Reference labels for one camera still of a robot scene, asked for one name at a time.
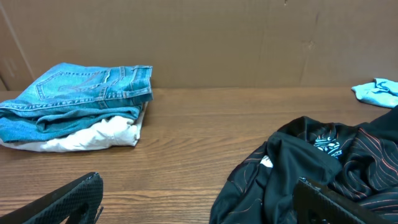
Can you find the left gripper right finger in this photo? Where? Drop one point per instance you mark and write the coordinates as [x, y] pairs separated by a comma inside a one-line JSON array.
[[315, 203]]

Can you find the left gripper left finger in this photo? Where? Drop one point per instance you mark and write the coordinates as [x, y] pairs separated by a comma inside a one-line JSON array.
[[78, 202]]

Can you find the black orange-patterned cycling jersey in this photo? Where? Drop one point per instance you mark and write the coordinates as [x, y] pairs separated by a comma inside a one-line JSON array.
[[358, 162]]

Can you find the folded white cloth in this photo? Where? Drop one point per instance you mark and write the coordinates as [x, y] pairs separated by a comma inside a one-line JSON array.
[[116, 131]]

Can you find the folded blue denim jeans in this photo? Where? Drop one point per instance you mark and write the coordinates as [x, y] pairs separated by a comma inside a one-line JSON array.
[[68, 98]]

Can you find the light blue t-shirt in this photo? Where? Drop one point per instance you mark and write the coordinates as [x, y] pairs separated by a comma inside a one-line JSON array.
[[380, 92]]

